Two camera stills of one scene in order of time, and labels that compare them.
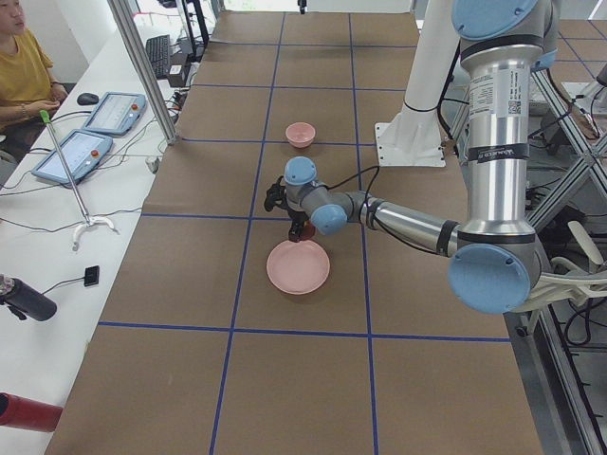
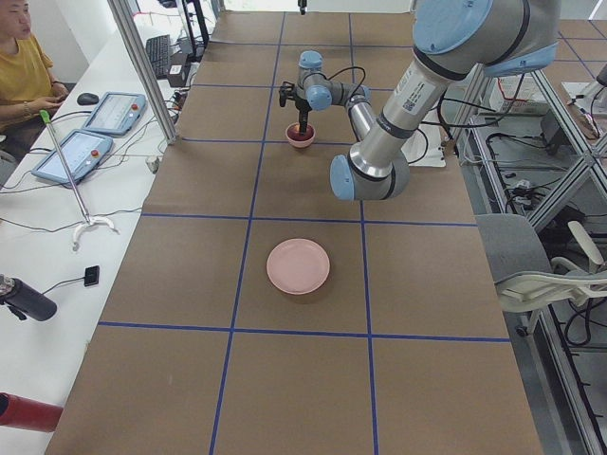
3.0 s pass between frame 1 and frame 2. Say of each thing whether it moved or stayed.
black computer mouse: stayed
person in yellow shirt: stayed
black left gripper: moved
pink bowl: stayed
